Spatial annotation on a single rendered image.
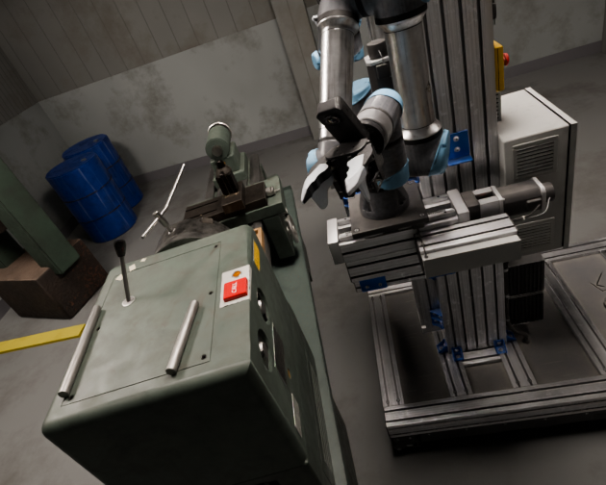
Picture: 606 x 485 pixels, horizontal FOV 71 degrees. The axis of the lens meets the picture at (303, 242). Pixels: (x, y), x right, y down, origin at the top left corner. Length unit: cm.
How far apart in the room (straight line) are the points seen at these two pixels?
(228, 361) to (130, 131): 492
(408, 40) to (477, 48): 32
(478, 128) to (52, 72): 505
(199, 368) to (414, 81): 80
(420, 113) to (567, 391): 129
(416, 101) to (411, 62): 9
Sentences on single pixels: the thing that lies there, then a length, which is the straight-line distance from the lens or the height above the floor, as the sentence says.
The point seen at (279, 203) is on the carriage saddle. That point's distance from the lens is 203.
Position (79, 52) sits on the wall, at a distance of 559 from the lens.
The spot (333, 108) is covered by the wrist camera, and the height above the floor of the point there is 166.
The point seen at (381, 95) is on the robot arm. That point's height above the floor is 160.
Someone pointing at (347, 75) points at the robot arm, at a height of 161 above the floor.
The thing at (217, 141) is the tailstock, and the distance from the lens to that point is 250.
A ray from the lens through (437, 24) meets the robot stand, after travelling 130.
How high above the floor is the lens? 188
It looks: 34 degrees down
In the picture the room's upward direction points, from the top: 21 degrees counter-clockwise
